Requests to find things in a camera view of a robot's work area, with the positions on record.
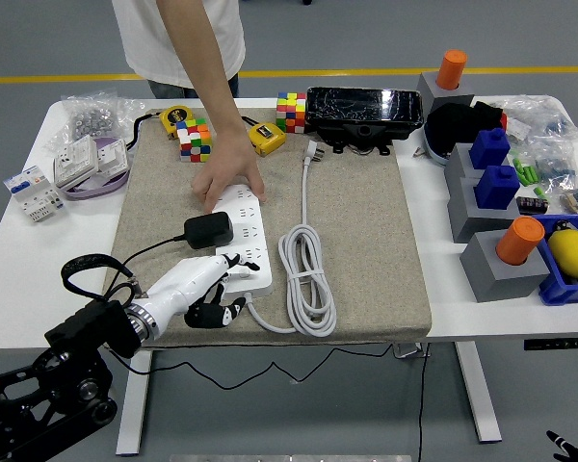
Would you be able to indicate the person's right hand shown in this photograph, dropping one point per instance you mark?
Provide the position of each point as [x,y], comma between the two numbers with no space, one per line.
[231,163]

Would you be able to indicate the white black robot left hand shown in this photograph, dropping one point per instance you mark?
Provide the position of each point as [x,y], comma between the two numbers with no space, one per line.
[188,281]

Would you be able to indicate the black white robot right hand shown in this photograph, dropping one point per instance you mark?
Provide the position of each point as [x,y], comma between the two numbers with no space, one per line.
[566,454]

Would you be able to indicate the black power adapter plug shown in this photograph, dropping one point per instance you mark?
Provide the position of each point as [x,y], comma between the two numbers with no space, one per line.
[209,230]

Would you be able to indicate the white power strip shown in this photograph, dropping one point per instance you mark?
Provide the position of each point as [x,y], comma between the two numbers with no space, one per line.
[250,226]

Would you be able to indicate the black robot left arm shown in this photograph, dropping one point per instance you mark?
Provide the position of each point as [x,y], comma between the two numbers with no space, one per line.
[77,337]

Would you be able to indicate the person's right forearm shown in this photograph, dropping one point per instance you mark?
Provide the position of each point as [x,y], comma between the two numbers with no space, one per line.
[207,62]

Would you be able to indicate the colourful puzzle cube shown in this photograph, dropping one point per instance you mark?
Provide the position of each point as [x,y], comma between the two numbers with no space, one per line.
[291,113]
[195,142]

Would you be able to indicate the yellow boxy tape measure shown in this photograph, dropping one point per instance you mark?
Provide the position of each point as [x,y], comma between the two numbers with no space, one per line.
[267,138]

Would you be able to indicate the yellow round tape measure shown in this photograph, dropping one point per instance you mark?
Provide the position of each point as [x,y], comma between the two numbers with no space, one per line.
[176,115]

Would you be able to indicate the white table leg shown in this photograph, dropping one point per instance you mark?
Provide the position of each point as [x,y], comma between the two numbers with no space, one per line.
[134,404]
[479,394]

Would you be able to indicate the black table control panel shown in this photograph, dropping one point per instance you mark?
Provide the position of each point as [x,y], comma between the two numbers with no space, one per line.
[559,344]

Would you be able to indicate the purple band loop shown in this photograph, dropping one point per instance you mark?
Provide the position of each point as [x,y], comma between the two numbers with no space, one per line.
[96,190]

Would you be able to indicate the black device with glossy screen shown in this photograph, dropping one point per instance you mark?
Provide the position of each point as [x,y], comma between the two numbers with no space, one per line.
[361,108]

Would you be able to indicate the clear bag of metal nuts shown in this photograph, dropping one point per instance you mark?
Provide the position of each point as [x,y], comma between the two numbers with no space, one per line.
[89,120]

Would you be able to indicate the grey-brown mat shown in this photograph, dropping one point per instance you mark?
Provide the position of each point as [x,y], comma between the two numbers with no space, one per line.
[366,240]

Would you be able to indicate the blue plastic bin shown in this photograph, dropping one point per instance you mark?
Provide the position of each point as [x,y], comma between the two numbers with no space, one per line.
[559,291]

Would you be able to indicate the white table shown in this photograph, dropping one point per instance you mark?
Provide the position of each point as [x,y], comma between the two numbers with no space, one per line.
[462,317]

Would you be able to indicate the white blue circuit breaker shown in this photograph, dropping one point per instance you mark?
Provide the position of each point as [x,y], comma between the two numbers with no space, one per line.
[29,190]

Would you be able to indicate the grey block with hole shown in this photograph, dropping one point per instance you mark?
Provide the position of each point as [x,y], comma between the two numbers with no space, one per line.
[457,166]
[477,221]
[501,281]
[431,94]

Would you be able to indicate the small metal clip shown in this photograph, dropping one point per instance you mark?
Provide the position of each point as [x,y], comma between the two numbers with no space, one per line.
[418,153]

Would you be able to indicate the yellow lemon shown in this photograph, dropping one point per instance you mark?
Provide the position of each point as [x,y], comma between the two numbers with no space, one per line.
[573,252]

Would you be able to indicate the white round bowl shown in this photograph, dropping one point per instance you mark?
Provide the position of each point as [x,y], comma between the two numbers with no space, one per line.
[433,153]

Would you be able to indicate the orange plastic cylinder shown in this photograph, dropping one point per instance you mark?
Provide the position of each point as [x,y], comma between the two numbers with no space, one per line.
[452,69]
[520,240]

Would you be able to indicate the black cap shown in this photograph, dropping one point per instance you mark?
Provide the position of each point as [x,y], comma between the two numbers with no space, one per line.
[455,127]

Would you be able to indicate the small black white toy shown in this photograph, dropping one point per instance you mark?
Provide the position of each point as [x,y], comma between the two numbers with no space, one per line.
[563,225]

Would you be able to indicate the black component strip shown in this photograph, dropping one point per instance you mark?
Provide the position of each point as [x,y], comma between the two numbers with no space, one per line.
[532,205]

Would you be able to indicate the blue stepped plastic block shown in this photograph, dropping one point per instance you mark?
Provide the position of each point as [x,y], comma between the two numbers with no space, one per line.
[489,149]
[496,188]

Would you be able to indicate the single green plastic piece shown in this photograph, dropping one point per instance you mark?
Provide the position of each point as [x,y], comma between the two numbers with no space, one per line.
[539,192]

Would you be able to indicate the pile of green plastic pieces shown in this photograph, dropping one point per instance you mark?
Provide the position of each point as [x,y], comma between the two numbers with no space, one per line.
[525,173]

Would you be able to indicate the clear bag of blue parts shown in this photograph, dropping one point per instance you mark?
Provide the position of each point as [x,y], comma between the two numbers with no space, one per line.
[556,166]

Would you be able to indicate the large clear plastic bag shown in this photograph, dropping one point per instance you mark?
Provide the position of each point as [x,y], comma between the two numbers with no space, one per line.
[539,118]

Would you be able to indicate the white wall socket panel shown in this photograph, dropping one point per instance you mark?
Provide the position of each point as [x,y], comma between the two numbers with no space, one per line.
[74,161]
[112,155]

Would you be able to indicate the metal under-table bracket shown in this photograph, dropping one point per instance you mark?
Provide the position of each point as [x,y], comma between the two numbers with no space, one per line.
[407,350]

